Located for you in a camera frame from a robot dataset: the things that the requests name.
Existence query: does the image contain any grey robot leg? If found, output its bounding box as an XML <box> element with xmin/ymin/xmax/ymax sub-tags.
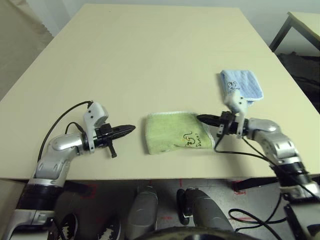
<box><xmin>124</xmin><ymin>185</ymin><xmax>158</xmax><ymax>240</ymax></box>
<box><xmin>176</xmin><ymin>187</ymin><xmax>235</xmax><ymax>240</ymax></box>

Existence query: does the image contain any black left wrist camera cable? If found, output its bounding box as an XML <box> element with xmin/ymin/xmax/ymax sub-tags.
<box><xmin>37</xmin><ymin>100</ymin><xmax>94</xmax><ymax>163</ymax></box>

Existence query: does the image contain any short black looped cable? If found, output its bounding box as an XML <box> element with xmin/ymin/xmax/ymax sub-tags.
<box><xmin>64</xmin><ymin>121</ymin><xmax>87</xmax><ymax>135</ymax></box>

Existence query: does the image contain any black table leg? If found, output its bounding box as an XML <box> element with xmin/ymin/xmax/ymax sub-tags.
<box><xmin>63</xmin><ymin>181</ymin><xmax>92</xmax><ymax>197</ymax></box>
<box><xmin>236</xmin><ymin>177</ymin><xmax>280</xmax><ymax>192</ymax></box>

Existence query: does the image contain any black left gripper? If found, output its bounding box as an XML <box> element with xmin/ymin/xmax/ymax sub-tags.
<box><xmin>93</xmin><ymin>123</ymin><xmax>137</xmax><ymax>160</ymax></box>

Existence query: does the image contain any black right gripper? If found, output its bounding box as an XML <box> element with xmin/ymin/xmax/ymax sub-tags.
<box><xmin>196</xmin><ymin>111</ymin><xmax>245</xmax><ymax>138</ymax></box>

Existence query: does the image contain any green towel with white trim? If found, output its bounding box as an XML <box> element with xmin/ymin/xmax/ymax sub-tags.
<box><xmin>143</xmin><ymin>111</ymin><xmax>216</xmax><ymax>155</ymax></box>

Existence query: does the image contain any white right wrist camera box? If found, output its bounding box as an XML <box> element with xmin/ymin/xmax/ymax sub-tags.
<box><xmin>223</xmin><ymin>90</ymin><xmax>249</xmax><ymax>140</ymax></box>

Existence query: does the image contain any black hanging cable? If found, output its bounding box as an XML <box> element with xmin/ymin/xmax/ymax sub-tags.
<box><xmin>228</xmin><ymin>193</ymin><xmax>288</xmax><ymax>240</ymax></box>

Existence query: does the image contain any folded blue towel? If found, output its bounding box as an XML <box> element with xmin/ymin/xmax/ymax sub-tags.
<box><xmin>219</xmin><ymin>69</ymin><xmax>265</xmax><ymax>108</ymax></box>

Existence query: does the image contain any grey robot left leg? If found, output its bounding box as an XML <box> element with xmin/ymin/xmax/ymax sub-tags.
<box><xmin>124</xmin><ymin>185</ymin><xmax>158</xmax><ymax>240</ymax></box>

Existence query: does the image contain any side table with black legs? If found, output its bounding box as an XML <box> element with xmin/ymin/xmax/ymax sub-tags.
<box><xmin>269</xmin><ymin>11</ymin><xmax>320</xmax><ymax>55</ymax></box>

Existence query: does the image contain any black white sneaker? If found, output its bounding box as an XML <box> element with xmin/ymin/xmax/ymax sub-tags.
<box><xmin>59</xmin><ymin>213</ymin><xmax>79</xmax><ymax>240</ymax></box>
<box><xmin>101</xmin><ymin>221</ymin><xmax>122</xmax><ymax>240</ymax></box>

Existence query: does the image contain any grey robot right leg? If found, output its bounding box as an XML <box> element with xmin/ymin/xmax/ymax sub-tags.
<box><xmin>176</xmin><ymin>187</ymin><xmax>235</xmax><ymax>240</ymax></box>

